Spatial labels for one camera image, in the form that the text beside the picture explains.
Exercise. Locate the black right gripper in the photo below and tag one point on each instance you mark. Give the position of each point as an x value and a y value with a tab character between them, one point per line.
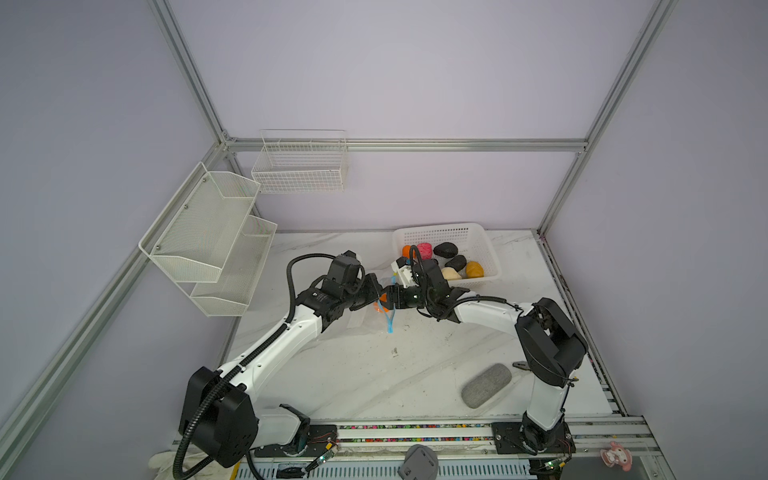
391	292

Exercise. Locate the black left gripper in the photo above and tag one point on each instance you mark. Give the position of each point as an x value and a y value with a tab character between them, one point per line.
373	287

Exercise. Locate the clear zip bag blue zipper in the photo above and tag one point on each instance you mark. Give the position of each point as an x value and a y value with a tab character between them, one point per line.
372	319

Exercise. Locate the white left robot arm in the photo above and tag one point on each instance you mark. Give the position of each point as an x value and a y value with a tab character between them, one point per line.
220	421

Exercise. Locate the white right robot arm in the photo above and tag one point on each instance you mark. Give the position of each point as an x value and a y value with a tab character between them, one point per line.
552	346

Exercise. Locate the cream toy potato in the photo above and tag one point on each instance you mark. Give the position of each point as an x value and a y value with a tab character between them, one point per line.
450	274

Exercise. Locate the black toy avocado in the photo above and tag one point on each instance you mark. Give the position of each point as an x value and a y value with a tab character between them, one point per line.
457	263

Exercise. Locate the pink toy fruit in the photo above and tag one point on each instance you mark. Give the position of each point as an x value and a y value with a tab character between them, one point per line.
425	251

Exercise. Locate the black toy fruit rear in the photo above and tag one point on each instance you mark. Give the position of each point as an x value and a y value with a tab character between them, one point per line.
446	250

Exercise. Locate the yellow-brown toy potato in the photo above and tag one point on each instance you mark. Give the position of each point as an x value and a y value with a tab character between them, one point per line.
474	269

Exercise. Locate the white plastic perforated basket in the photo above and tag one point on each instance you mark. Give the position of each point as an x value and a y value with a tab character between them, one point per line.
464	249

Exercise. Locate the grey oval stone pad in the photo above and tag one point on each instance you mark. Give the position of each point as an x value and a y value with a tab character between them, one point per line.
485	385

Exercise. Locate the white mesh two-tier shelf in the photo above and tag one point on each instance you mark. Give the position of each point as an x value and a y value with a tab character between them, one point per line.
210	243

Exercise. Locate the grey plastic device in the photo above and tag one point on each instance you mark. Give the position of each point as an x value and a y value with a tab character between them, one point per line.
420	463

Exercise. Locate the pink plush toy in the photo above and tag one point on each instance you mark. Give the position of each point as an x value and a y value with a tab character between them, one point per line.
617	456

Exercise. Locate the white cloth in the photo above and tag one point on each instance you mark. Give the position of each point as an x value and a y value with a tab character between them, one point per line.
161	465

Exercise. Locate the yellow handled pliers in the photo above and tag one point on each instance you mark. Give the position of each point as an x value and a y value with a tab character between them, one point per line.
521	365

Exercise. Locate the white wire wall basket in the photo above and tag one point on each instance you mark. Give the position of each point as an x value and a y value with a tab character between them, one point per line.
296	161

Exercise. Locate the aluminium rail base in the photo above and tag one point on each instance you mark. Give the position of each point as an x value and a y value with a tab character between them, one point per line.
470	438

